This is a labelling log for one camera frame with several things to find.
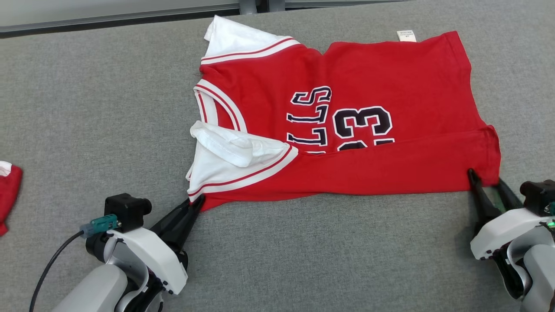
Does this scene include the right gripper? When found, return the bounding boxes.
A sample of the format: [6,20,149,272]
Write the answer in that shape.
[467,168,547,260]

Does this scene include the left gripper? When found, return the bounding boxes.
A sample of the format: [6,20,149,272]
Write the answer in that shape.
[106,194,206,296]

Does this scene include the red basketball jersey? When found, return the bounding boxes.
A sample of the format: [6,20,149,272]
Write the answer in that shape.
[186,15,501,213]

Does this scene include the red white basketball shorts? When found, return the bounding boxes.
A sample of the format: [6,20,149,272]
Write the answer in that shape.
[0,161,23,237]

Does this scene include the teal left camera connector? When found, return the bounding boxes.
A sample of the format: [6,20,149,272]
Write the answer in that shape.
[79,214,122,238]

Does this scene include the black left camera cable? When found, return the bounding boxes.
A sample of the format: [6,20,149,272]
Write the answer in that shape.
[29,230,85,312]

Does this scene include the dark partition base rail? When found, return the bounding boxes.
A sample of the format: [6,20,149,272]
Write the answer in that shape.
[0,0,412,39]

